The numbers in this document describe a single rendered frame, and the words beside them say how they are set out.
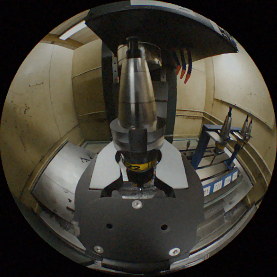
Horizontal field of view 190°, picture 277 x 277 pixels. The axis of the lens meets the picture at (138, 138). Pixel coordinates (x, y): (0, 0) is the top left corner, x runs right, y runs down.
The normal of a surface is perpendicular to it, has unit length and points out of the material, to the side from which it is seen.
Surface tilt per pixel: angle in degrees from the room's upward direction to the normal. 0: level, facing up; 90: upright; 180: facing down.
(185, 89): 90
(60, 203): 24
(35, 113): 90
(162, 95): 90
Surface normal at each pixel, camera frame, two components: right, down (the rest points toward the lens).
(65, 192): 0.36, -0.80
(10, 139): 1.00, -0.04
